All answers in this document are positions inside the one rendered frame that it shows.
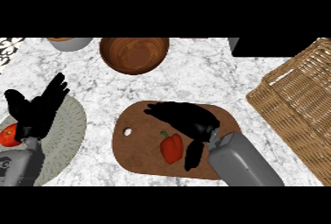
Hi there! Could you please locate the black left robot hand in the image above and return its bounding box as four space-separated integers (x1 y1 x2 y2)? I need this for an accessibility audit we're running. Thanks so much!
3 72 70 143

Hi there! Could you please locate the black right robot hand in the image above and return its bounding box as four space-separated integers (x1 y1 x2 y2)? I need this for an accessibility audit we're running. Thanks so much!
141 101 221 172

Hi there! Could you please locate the red bell pepper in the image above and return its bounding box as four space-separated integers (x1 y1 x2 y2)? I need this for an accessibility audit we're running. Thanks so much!
159 130 184 165

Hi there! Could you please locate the brown wooden cutting board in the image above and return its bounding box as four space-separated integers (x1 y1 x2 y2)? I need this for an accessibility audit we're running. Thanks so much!
110 100 243 181

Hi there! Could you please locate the wicker basket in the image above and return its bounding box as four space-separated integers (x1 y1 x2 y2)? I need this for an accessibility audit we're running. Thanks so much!
245 37 331 186

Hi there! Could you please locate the round grey placemat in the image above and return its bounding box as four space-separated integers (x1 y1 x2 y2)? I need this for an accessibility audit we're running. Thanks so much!
0 94 88 187

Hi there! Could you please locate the red tomato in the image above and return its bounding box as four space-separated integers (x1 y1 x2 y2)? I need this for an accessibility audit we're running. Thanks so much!
0 122 22 148

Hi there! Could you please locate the white patterned cloth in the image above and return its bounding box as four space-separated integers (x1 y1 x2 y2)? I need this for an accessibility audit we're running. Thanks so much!
0 37 26 71

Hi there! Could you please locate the brown wooden bowl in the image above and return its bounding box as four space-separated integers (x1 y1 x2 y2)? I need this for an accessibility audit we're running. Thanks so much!
97 37 171 76

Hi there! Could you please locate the black appliance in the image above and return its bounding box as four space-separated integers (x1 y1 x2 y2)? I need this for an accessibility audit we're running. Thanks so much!
227 37 319 58

